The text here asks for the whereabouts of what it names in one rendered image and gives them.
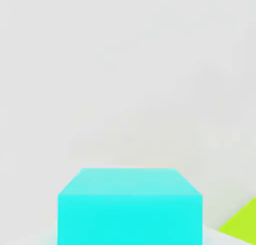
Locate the large lime green box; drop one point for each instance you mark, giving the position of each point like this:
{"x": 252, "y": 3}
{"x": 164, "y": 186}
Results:
{"x": 243, "y": 224}

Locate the small cyan cube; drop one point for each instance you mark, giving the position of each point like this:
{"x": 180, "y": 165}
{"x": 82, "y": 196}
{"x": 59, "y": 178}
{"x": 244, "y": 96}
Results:
{"x": 130, "y": 217}

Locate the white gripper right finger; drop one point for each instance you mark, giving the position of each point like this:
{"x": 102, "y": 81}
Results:
{"x": 216, "y": 238}

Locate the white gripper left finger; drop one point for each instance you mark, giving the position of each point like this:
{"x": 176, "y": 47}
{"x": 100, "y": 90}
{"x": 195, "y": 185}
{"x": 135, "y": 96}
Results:
{"x": 30, "y": 240}

